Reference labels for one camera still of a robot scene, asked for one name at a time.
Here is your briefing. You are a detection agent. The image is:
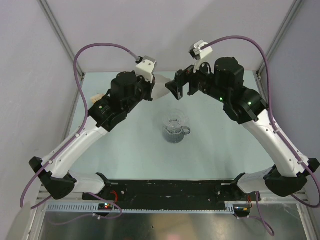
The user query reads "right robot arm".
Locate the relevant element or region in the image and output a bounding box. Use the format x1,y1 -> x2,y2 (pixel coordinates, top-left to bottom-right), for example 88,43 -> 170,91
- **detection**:
165,57 -> 320,201

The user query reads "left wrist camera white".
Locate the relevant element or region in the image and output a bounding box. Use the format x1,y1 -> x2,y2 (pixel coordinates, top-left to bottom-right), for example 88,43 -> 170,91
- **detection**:
135,56 -> 157,83

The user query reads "aluminium frame post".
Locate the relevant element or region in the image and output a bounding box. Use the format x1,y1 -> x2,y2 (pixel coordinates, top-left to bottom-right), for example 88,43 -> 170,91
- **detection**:
37,0 -> 85,77
265,0 -> 305,63

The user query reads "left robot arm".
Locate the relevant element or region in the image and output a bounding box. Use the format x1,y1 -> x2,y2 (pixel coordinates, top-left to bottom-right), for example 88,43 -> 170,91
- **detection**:
29,71 -> 156,200

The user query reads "glass coffee server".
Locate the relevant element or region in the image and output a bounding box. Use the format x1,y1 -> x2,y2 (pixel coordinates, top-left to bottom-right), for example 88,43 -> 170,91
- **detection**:
162,126 -> 191,144

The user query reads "clear glass dripper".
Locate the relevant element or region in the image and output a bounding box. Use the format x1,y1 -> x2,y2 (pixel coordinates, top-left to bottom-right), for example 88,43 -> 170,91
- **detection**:
162,108 -> 189,134

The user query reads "right aluminium frame post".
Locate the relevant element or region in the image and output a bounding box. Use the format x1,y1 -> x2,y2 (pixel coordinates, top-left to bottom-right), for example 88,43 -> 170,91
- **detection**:
265,0 -> 305,63

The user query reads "white slotted cable duct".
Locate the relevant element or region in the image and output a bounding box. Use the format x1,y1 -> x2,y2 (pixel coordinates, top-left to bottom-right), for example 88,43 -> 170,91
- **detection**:
44,202 -> 235,214

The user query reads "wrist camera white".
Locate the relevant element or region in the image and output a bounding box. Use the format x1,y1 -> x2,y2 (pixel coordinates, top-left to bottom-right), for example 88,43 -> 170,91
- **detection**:
135,56 -> 157,83
189,40 -> 213,73

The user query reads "white paper coffee filter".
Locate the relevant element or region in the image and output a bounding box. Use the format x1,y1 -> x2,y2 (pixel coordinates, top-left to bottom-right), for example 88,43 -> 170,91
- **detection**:
151,74 -> 171,101

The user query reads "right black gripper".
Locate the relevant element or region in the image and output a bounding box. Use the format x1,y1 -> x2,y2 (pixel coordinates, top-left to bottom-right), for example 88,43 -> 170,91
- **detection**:
165,55 -> 229,103

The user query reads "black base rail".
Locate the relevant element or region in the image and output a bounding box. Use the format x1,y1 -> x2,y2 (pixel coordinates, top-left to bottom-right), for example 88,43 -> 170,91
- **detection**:
97,180 -> 257,211

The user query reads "left aluminium frame post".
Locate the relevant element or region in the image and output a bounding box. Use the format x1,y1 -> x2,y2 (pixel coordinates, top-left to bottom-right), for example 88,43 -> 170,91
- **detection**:
37,0 -> 85,77

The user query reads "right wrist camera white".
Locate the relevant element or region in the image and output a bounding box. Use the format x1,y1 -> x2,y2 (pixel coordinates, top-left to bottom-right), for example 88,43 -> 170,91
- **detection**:
189,40 -> 213,73

